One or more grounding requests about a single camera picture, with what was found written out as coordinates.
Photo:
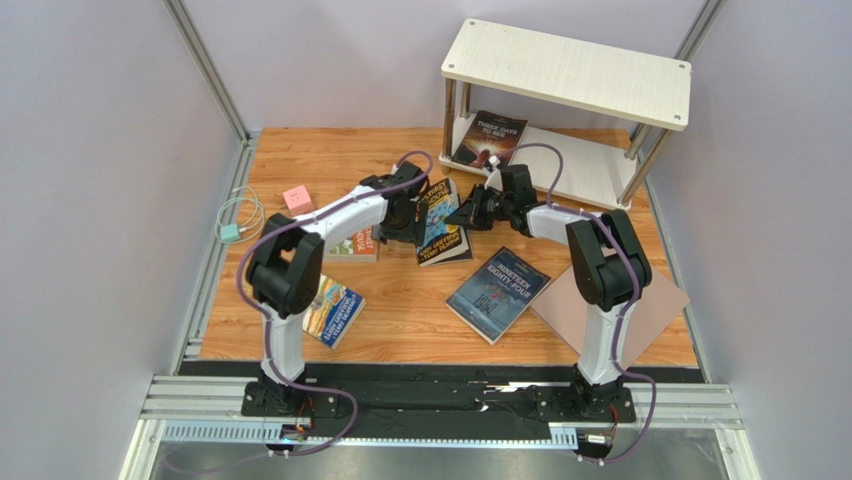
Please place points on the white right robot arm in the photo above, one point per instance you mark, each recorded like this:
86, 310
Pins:
610, 266

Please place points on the teal charger with cable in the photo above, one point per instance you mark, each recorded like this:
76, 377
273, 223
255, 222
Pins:
234, 233

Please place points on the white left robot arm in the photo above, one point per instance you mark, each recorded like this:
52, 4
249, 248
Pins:
282, 269

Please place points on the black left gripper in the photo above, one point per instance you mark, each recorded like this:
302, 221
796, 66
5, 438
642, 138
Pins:
413, 232

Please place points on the pink cube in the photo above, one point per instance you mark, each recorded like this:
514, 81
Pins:
298, 200

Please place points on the Three Days to See book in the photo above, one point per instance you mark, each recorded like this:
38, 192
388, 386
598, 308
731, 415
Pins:
489, 134

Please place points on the aluminium rail frame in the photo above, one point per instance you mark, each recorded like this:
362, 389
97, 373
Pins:
213, 419

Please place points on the black 169-storey treehouse book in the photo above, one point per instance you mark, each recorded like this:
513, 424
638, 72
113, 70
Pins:
442, 243

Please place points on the blue 91-storey treehouse book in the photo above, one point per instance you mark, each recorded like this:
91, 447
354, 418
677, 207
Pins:
332, 312

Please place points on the white two-tier shelf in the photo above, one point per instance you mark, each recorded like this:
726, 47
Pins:
650, 90

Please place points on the orange treehouse book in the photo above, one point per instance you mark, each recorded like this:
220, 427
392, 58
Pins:
360, 247

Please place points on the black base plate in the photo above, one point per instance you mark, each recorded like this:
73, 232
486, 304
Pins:
432, 402

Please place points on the Nineteen Eighty-Four book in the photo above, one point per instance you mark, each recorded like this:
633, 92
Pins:
497, 294

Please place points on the brown paper file folder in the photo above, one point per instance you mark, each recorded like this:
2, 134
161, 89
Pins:
563, 309

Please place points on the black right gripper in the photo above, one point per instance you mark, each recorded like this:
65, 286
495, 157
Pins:
477, 207

